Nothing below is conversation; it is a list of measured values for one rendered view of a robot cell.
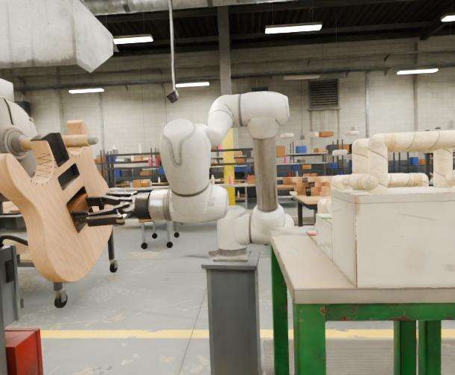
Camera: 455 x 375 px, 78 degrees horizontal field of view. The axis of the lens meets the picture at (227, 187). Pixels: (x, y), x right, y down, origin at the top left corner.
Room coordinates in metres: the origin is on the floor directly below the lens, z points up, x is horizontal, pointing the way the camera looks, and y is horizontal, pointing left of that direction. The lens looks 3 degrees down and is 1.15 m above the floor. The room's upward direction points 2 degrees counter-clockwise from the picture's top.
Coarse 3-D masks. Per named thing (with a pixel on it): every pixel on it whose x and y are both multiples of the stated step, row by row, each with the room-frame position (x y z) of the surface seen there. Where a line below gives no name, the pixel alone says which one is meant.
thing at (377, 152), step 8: (368, 144) 0.53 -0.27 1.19; (376, 144) 0.51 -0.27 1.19; (384, 144) 0.51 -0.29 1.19; (368, 152) 0.53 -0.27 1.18; (376, 152) 0.51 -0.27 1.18; (384, 152) 0.51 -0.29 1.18; (368, 160) 0.53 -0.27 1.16; (376, 160) 0.51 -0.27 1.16; (384, 160) 0.51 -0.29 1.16; (368, 168) 0.53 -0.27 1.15; (376, 168) 0.51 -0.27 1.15; (384, 168) 0.51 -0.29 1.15; (376, 176) 0.51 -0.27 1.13; (384, 176) 0.51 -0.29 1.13; (384, 184) 0.51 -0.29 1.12; (376, 192) 0.51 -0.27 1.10; (384, 192) 0.51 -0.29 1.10
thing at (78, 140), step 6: (24, 138) 0.75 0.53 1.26; (30, 138) 0.75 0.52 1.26; (66, 138) 0.74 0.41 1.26; (72, 138) 0.74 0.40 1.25; (78, 138) 0.73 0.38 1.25; (84, 138) 0.73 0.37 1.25; (24, 144) 0.74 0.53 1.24; (66, 144) 0.74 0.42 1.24; (72, 144) 0.74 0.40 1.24; (78, 144) 0.74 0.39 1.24; (84, 144) 0.74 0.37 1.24
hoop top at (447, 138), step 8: (376, 136) 0.51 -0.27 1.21; (384, 136) 0.51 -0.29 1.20; (392, 136) 0.51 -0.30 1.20; (400, 136) 0.50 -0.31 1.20; (408, 136) 0.50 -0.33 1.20; (416, 136) 0.50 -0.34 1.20; (424, 136) 0.50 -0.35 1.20; (432, 136) 0.50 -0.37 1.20; (440, 136) 0.50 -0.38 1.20; (448, 136) 0.50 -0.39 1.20; (392, 144) 0.51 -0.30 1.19; (400, 144) 0.50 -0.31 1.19; (408, 144) 0.50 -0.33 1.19; (416, 144) 0.50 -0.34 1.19; (424, 144) 0.50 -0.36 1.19; (432, 144) 0.50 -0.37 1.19; (440, 144) 0.50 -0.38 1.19; (448, 144) 0.50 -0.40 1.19
